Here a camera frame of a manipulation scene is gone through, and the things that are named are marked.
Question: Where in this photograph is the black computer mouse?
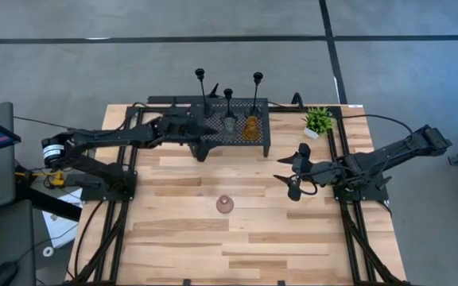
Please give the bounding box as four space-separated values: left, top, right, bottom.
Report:
0 261 18 286

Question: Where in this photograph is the thin black floor cable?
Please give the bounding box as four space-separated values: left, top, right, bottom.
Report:
13 115 75 131

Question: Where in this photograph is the green glass candle holder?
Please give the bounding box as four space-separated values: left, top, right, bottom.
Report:
223 116 237 136

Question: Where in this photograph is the yellow cable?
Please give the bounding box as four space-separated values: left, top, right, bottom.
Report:
14 170 66 188

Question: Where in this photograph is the tall black candlestick holder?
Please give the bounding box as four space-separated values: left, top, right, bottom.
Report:
194 68 216 119
246 71 265 119

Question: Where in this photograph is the dark hanging cable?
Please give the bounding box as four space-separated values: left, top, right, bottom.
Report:
72 200 105 279

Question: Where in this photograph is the pink glass candle holder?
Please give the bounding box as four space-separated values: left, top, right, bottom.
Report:
215 194 235 215

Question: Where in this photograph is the black arched cable clip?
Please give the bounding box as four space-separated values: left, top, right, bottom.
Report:
291 91 305 110

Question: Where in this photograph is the short black candlestick holder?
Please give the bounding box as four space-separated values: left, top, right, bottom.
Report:
222 87 238 122

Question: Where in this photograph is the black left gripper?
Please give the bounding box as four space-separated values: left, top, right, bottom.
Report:
155 110 219 163

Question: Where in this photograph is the black stand foot bar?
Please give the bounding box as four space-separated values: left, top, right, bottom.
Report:
14 184 83 222

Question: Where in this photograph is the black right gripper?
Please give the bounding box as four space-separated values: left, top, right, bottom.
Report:
273 141 344 203

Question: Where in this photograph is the black perforated metal riser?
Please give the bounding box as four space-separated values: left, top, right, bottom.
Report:
187 97 272 158

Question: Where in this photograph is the amber glass candle holder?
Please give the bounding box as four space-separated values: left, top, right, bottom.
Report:
243 114 261 141

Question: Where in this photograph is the small green potted plant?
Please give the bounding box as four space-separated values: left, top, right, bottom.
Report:
302 106 336 141

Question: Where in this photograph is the white paper sheet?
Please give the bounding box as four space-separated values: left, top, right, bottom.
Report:
41 188 83 249

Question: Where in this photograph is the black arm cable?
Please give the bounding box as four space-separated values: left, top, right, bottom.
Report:
334 114 416 140

